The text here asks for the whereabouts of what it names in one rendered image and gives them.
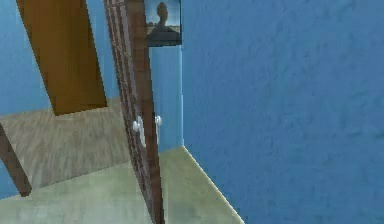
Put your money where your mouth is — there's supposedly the brown panelled room door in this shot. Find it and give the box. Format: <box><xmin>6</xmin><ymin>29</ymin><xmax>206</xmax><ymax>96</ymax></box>
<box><xmin>102</xmin><ymin>0</ymin><xmax>166</xmax><ymax>224</ymax></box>

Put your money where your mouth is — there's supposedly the framed picture of a figure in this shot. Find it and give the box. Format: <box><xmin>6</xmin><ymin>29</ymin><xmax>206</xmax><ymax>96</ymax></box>
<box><xmin>143</xmin><ymin>0</ymin><xmax>183</xmax><ymax>47</ymax></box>

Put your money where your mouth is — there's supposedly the orange-brown wooden door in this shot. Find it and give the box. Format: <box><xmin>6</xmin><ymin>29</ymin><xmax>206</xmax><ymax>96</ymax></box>
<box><xmin>15</xmin><ymin>0</ymin><xmax>108</xmax><ymax>117</ymax></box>

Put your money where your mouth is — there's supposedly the brown wooden door frame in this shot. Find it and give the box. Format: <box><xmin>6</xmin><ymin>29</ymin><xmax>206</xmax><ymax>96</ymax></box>
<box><xmin>0</xmin><ymin>122</ymin><xmax>33</xmax><ymax>198</ymax></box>

